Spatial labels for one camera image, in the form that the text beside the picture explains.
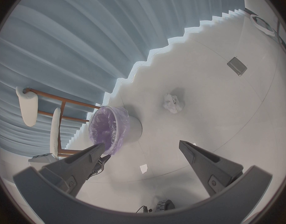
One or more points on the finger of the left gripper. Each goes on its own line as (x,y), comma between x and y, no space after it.
(106,159)

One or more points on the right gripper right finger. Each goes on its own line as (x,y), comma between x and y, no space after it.
(210,171)

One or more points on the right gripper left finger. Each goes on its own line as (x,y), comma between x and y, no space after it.
(72,169)

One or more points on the purple plastic bag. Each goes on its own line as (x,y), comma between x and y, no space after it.
(103,127)

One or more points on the pale grey trash bin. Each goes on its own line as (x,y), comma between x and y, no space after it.
(135,129)

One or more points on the white cushioned wooden chair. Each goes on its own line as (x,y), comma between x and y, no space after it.
(28,106)

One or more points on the crumpled white paper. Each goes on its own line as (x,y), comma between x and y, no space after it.
(173,103)

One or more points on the blue-grey curtain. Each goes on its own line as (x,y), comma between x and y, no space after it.
(86,43)

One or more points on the white oval tray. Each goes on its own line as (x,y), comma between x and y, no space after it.
(265,29)

